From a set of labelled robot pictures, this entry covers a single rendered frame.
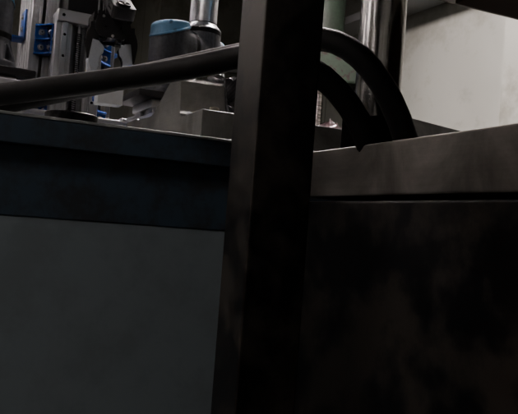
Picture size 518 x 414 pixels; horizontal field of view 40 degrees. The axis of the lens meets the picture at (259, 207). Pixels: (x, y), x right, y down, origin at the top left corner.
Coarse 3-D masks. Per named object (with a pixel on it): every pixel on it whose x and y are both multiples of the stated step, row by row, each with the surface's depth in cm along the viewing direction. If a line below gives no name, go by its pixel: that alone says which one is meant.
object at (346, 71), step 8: (328, 0) 489; (336, 0) 491; (344, 0) 496; (328, 8) 489; (336, 8) 491; (344, 8) 497; (328, 16) 489; (336, 16) 491; (344, 16) 498; (328, 24) 489; (336, 24) 491; (344, 24) 499; (328, 56) 488; (328, 64) 488; (336, 64) 489; (344, 64) 489; (336, 72) 488; (344, 72) 489; (352, 72) 490; (352, 80) 490; (352, 88) 504; (320, 96) 499; (320, 104) 499; (320, 112) 499; (320, 120) 499
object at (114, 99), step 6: (120, 90) 142; (96, 96) 141; (102, 96) 141; (108, 96) 141; (114, 96) 142; (120, 96) 142; (96, 102) 141; (102, 102) 141; (108, 102) 141; (114, 102) 142; (120, 102) 142
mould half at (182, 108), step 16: (192, 80) 125; (176, 96) 126; (192, 96) 125; (208, 96) 126; (160, 112) 134; (176, 112) 125; (192, 112) 125; (208, 112) 113; (224, 112) 114; (144, 128) 144; (160, 128) 133; (176, 128) 124; (192, 128) 116; (208, 128) 113; (224, 128) 114; (320, 128) 121; (336, 128) 123; (320, 144) 121; (336, 144) 123
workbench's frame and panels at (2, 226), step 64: (0, 128) 88; (64, 128) 91; (0, 192) 90; (64, 192) 93; (128, 192) 97; (192, 192) 100; (0, 256) 90; (64, 256) 93; (128, 256) 97; (192, 256) 101; (0, 320) 90; (64, 320) 93; (128, 320) 97; (192, 320) 101; (0, 384) 90; (64, 384) 93; (128, 384) 97; (192, 384) 101
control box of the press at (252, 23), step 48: (288, 0) 65; (240, 48) 69; (288, 48) 65; (240, 96) 68; (288, 96) 65; (240, 144) 67; (288, 144) 65; (240, 192) 66; (288, 192) 65; (240, 240) 65; (288, 240) 65; (240, 288) 64; (288, 288) 65; (240, 336) 63; (288, 336) 65; (240, 384) 63; (288, 384) 65
